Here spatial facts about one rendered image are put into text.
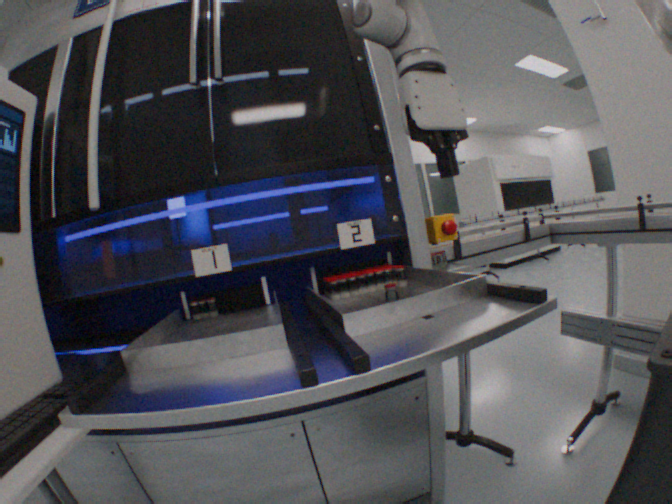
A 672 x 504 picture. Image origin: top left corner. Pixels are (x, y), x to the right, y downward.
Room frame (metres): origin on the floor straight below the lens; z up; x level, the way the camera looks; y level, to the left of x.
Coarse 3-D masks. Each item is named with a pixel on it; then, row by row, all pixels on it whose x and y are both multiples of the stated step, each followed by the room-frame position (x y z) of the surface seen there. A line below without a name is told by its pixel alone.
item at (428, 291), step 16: (416, 272) 0.70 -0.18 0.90; (432, 272) 0.63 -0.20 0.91; (448, 272) 0.57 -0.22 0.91; (400, 288) 0.65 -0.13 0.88; (416, 288) 0.62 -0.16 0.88; (432, 288) 0.59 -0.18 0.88; (448, 288) 0.44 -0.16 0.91; (464, 288) 0.45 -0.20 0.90; (480, 288) 0.46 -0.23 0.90; (320, 304) 0.56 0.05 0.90; (336, 304) 0.61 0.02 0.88; (352, 304) 0.59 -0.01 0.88; (368, 304) 0.56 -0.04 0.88; (384, 304) 0.41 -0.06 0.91; (400, 304) 0.42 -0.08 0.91; (416, 304) 0.43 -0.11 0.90; (432, 304) 0.43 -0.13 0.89; (448, 304) 0.44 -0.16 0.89; (336, 320) 0.44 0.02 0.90; (352, 320) 0.40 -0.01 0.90; (368, 320) 0.41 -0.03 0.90; (384, 320) 0.41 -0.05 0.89; (400, 320) 0.42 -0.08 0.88; (352, 336) 0.40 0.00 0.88
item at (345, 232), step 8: (344, 224) 0.70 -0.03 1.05; (352, 224) 0.70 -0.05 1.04; (360, 224) 0.71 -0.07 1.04; (368, 224) 0.71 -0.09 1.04; (344, 232) 0.70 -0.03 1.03; (352, 232) 0.70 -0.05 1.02; (368, 232) 0.71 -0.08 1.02; (344, 240) 0.70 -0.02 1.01; (352, 240) 0.70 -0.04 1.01; (368, 240) 0.71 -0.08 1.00; (344, 248) 0.69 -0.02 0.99
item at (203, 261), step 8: (208, 248) 0.63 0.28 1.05; (216, 248) 0.63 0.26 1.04; (224, 248) 0.63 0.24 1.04; (192, 256) 0.62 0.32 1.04; (200, 256) 0.62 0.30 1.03; (208, 256) 0.62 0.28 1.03; (216, 256) 0.63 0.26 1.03; (224, 256) 0.63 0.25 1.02; (200, 264) 0.62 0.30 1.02; (208, 264) 0.62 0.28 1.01; (224, 264) 0.63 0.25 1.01; (200, 272) 0.62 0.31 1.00; (208, 272) 0.62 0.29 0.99; (216, 272) 0.63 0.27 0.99
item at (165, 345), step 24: (240, 312) 0.69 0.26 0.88; (264, 312) 0.65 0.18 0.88; (144, 336) 0.44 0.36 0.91; (168, 336) 0.53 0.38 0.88; (192, 336) 0.51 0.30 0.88; (216, 336) 0.38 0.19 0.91; (240, 336) 0.39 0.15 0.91; (264, 336) 0.40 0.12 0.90; (144, 360) 0.35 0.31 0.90; (168, 360) 0.36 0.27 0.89; (192, 360) 0.37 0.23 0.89
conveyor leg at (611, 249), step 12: (612, 252) 0.75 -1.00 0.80; (612, 264) 0.76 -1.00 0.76; (612, 276) 0.76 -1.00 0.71; (612, 288) 0.76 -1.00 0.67; (612, 300) 0.76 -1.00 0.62; (612, 312) 0.76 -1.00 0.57; (612, 348) 0.75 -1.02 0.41; (600, 372) 0.79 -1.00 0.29; (600, 384) 0.77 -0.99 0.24; (600, 396) 0.76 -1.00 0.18
